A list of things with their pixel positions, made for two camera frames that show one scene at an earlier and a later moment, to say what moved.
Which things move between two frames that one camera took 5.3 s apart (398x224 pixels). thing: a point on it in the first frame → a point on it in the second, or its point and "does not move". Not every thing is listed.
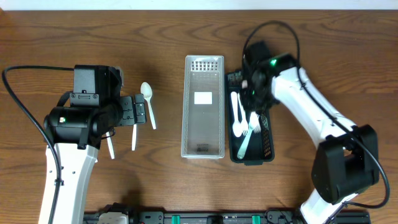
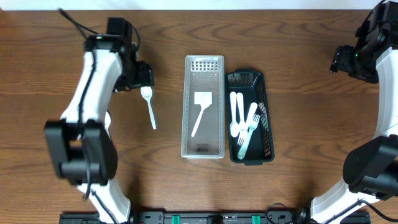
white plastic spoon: (147, 91) does not move
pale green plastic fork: (254, 121) does not move
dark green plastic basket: (261, 147) does not move
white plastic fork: (244, 122) does not move
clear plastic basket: (203, 117) does not move
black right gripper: (244, 94) → (342, 60)
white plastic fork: (254, 121) → (243, 132)
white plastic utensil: (134, 137) → (204, 99)
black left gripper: (128, 119) → (145, 76)
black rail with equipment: (273, 216) does not move
